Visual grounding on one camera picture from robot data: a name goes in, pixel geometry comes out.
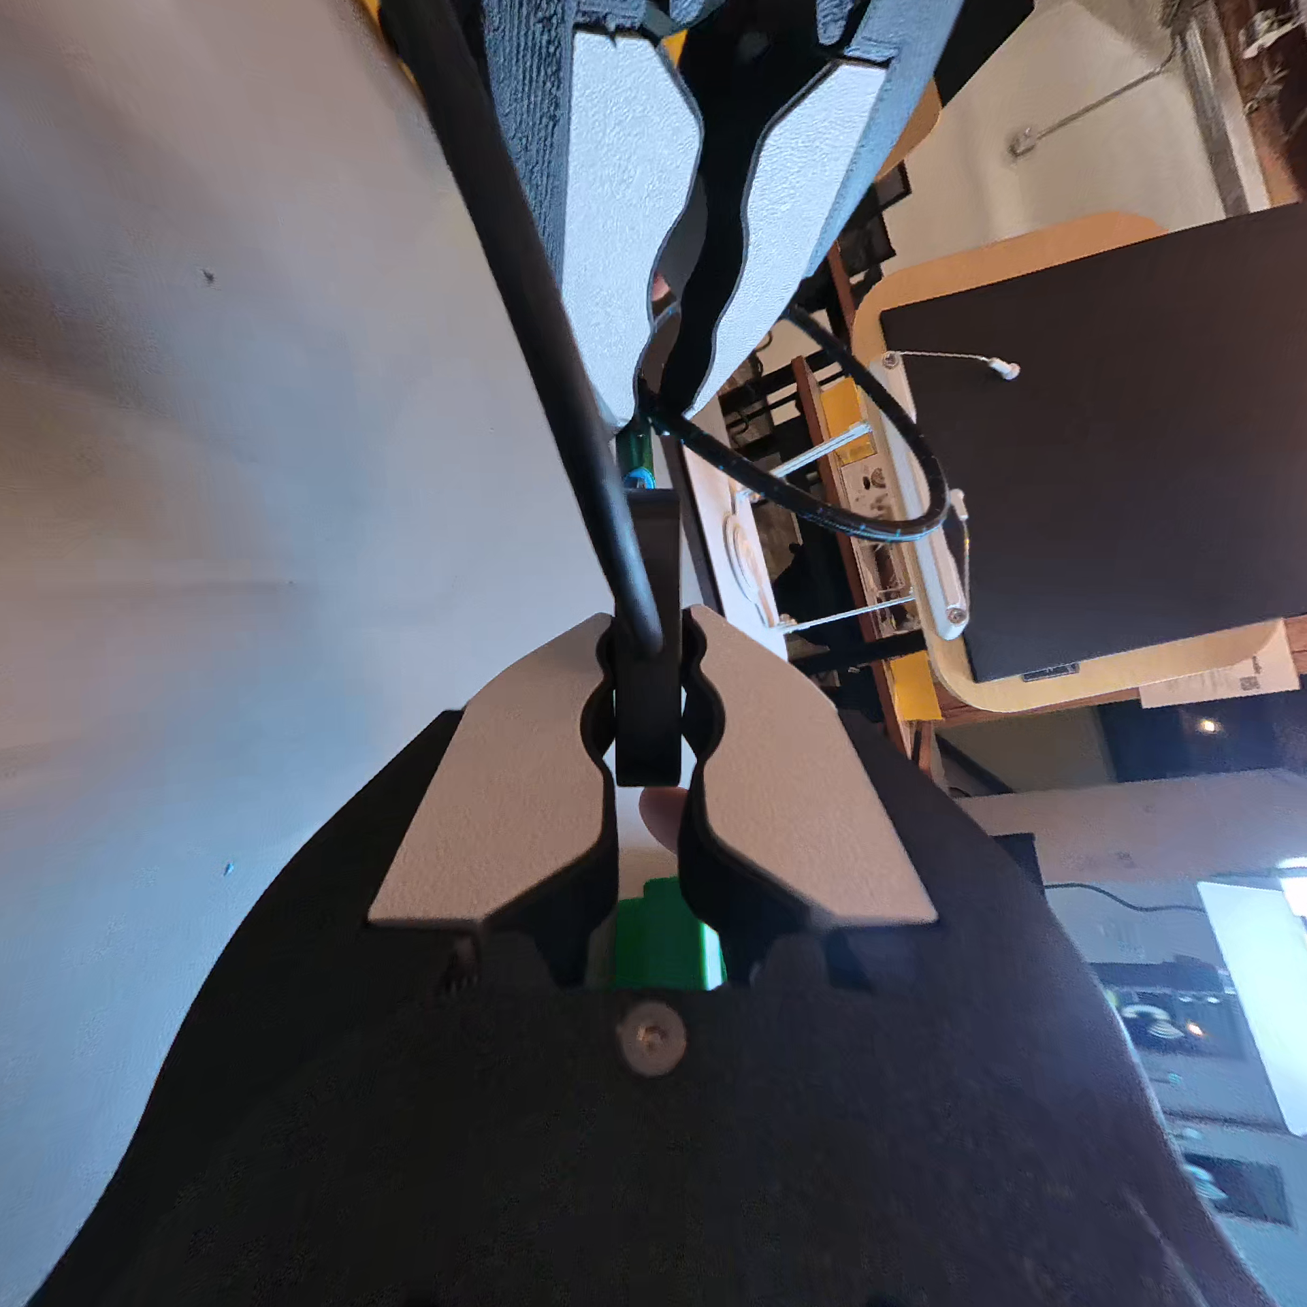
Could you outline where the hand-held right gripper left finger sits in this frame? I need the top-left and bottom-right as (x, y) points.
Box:
(365, 611), (623, 988)

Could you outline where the black adapter cable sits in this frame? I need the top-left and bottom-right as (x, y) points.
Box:
(381, 0), (668, 654)

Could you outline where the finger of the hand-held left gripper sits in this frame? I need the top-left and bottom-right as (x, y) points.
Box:
(559, 25), (708, 433)
(658, 57), (892, 420)

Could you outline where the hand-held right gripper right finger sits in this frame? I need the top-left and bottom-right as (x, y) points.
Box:
(674, 602), (940, 988)

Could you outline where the wooden desk with black legs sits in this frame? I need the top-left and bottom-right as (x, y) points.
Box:
(788, 240), (945, 761)

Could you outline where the black white printed sheet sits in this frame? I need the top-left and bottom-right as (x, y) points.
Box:
(846, 464), (923, 613)

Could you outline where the white laptop stand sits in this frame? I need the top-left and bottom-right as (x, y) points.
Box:
(678, 346), (1022, 666)

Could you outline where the small yellow object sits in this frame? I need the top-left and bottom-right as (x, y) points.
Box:
(819, 377), (880, 466)
(890, 651), (942, 721)

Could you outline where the green plastic bin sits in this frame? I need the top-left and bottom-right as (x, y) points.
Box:
(611, 875), (726, 993)

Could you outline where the white printed paper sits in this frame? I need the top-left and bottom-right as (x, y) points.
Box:
(1135, 622), (1307, 712)

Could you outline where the tan laptop with black cover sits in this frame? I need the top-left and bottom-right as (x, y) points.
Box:
(850, 205), (1307, 716)

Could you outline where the person's right hand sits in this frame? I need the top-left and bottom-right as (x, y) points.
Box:
(639, 785), (689, 854)

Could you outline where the metal wall conduit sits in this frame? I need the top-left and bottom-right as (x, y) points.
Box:
(1008, 57), (1191, 161)

